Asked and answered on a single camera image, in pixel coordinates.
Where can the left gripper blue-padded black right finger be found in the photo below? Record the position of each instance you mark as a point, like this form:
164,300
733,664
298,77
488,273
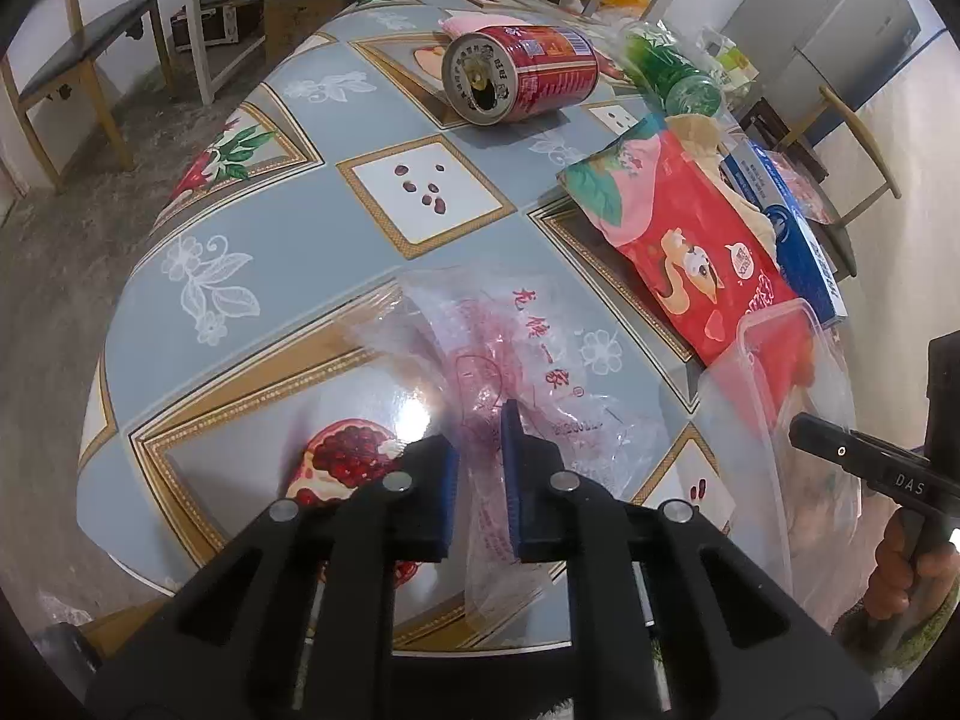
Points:
667,617

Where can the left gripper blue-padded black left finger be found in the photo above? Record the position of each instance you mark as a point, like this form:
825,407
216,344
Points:
294,617

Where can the blue white carton box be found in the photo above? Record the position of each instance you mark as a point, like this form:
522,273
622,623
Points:
799,255

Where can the red snack bag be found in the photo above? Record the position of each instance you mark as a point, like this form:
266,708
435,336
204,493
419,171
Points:
691,248

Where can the clear pink-printed plastic bag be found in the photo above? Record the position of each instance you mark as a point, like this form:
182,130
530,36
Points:
486,337

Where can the beige paper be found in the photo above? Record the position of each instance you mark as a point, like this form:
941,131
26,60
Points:
700,136

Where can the person's right hand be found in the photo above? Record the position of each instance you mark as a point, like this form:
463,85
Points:
903,585

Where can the white mattress blue trim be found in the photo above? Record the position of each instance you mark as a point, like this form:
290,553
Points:
905,293

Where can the patterned vinyl tablecloth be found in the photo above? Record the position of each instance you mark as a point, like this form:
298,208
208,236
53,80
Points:
431,210

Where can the grey refrigerator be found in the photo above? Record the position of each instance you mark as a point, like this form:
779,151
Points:
800,46

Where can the green plastic bottle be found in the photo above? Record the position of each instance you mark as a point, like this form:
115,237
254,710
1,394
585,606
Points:
652,59

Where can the red drink can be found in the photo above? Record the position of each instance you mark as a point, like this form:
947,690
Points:
506,74

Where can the brown cardboard box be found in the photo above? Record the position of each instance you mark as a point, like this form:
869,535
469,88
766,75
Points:
286,23

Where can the microwave oven on floor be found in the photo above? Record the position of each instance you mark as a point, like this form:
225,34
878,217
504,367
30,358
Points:
222,25

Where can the wooden chair black seat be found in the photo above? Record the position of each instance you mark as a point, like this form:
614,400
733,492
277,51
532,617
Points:
73,65

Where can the pink packet behind can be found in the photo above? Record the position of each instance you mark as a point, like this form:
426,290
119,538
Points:
460,22

